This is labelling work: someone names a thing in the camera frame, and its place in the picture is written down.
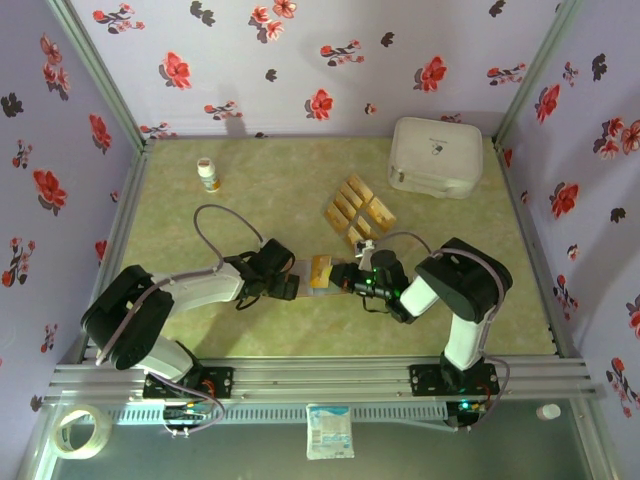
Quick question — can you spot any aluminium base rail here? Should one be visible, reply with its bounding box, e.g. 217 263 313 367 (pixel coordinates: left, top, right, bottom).
42 355 601 406

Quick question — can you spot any aluminium side rail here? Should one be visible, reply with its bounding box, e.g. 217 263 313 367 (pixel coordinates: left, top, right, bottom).
79 139 156 364
492 137 585 360

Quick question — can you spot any clear tape roll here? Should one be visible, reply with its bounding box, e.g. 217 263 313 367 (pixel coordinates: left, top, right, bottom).
53 405 112 460

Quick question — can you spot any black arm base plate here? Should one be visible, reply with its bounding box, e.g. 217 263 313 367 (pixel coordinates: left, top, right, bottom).
142 366 235 401
408 363 501 398

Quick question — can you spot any brown card holder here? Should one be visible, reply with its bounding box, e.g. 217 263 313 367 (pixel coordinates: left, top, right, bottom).
291 255 352 300

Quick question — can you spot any circuit board with wires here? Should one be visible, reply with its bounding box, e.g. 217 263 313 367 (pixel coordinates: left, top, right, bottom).
446 398 489 432
162 402 214 437

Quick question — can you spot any white zippered pouch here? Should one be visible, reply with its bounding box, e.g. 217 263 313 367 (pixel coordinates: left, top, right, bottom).
388 116 484 201

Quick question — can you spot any white blue wipes packet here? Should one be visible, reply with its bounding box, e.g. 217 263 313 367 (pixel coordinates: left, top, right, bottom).
305 402 356 460

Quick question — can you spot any white slotted cable duct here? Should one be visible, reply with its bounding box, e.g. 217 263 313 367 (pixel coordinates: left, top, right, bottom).
107 403 449 422

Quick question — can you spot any aluminium corner post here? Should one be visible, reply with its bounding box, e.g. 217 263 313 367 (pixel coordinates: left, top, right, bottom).
492 0 587 146
45 0 157 154

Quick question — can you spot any white pill bottle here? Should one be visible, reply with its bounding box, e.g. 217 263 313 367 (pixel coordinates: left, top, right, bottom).
196 157 222 194

